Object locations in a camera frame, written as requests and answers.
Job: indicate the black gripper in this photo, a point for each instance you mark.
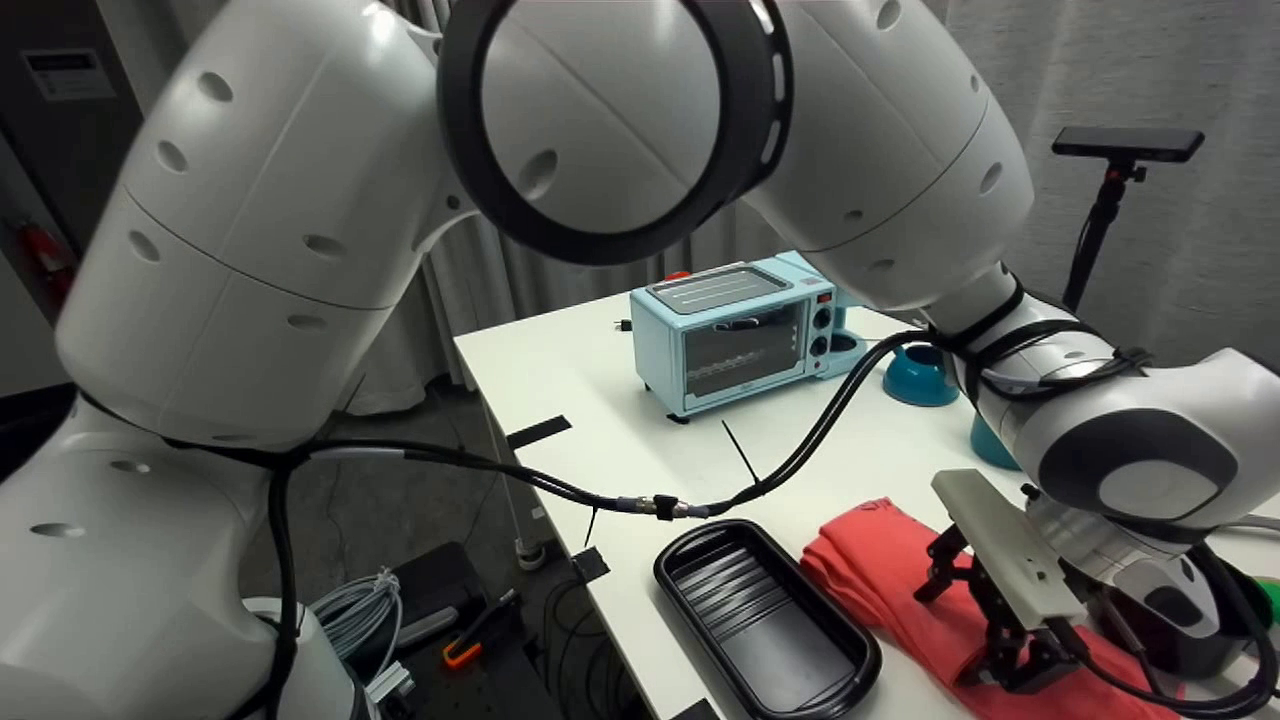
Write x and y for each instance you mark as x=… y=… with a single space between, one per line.
x=1134 y=575

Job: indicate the red shirt with black print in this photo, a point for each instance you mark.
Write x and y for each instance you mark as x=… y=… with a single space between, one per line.
x=881 y=575

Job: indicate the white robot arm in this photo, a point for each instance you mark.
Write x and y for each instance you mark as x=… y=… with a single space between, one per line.
x=265 y=203

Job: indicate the teal toy pot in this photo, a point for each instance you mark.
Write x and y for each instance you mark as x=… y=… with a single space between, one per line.
x=992 y=443

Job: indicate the black grill tray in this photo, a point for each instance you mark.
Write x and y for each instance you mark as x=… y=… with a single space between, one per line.
x=762 y=626

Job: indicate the teal cup left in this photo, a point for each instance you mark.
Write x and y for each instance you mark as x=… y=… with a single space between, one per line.
x=920 y=383

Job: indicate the wide black tape patch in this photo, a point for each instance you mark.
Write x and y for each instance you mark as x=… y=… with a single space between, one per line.
x=699 y=711

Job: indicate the light blue toaster oven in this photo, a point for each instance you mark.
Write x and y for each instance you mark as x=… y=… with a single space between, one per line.
x=723 y=345

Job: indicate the small black tape square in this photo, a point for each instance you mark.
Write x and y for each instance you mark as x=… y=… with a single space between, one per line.
x=591 y=567

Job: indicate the long black tape strip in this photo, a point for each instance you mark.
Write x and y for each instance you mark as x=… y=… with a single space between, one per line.
x=538 y=431

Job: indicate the black equipment box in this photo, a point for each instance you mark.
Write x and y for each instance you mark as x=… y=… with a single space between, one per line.
x=440 y=586

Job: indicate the dark grey cabinet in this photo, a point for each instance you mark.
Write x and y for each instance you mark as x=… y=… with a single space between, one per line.
x=53 y=146

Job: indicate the black camera tripod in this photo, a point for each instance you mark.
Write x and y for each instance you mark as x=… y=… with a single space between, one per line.
x=1103 y=220

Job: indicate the black bar camera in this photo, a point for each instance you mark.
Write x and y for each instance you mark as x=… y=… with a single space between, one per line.
x=1127 y=141

